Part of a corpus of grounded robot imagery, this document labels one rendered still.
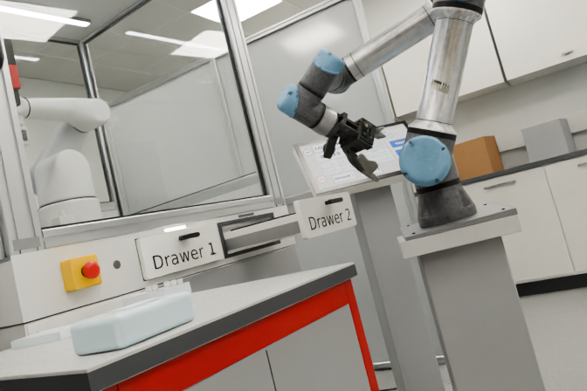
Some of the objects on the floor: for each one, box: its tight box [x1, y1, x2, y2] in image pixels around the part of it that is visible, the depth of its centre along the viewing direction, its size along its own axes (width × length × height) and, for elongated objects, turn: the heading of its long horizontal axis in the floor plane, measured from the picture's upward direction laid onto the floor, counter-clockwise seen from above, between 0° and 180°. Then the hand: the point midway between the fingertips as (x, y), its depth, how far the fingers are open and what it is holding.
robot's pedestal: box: [397, 215, 546, 391], centre depth 139 cm, size 30×30×76 cm
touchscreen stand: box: [349, 185, 453, 391], centre depth 220 cm, size 50×45×102 cm
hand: (380, 160), depth 154 cm, fingers open, 14 cm apart
